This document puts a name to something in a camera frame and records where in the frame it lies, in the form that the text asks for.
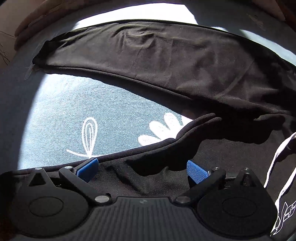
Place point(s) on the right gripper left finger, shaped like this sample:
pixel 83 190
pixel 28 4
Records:
pixel 87 169

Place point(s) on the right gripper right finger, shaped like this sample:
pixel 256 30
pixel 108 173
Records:
pixel 195 173

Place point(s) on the black track pants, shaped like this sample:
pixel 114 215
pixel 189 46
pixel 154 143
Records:
pixel 245 137

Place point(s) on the blue floral bed sheet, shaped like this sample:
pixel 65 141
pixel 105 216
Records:
pixel 51 119

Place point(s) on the pink floral quilt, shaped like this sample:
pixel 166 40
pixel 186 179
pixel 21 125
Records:
pixel 44 15

